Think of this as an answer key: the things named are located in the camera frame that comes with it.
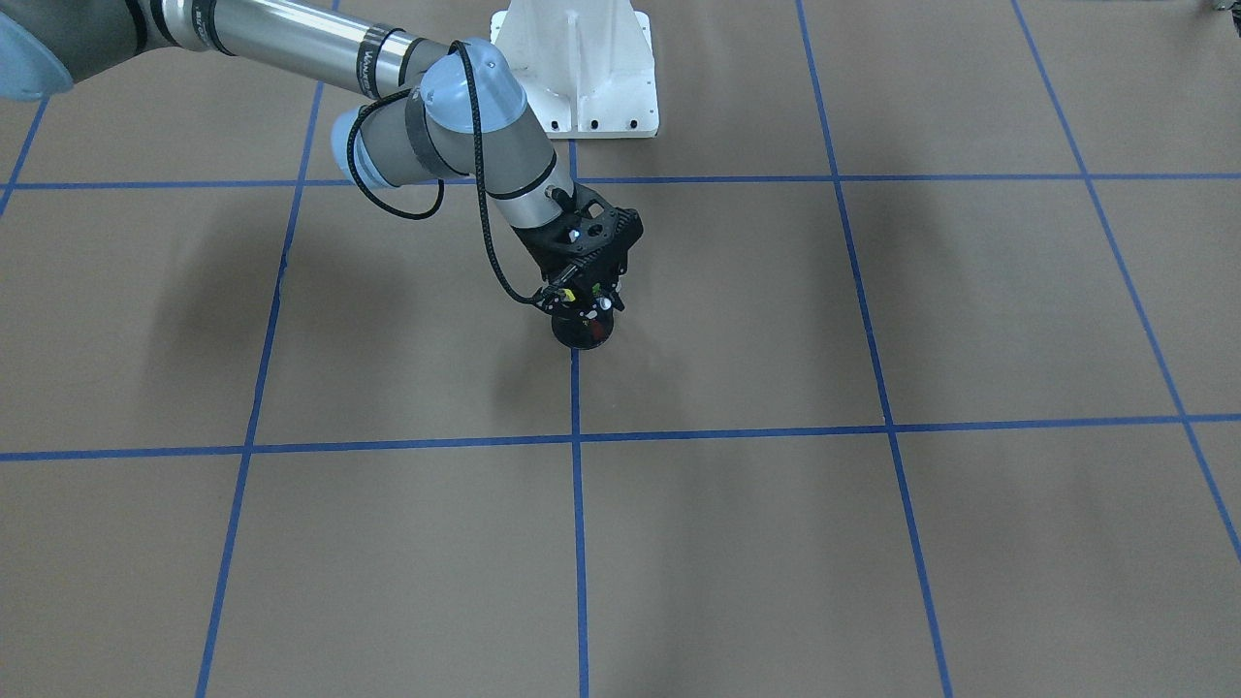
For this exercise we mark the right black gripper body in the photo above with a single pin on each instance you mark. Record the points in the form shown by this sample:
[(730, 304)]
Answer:
[(536, 252)]

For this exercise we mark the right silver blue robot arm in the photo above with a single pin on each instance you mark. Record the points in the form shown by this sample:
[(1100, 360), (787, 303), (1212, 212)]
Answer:
[(433, 112)]

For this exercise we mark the black mesh pen cup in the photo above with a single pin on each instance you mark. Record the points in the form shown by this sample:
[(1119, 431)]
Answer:
[(583, 333)]

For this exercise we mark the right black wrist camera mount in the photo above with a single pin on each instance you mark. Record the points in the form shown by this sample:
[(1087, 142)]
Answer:
[(587, 243)]

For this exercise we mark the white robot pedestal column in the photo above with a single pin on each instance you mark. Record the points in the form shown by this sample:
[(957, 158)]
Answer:
[(588, 67)]

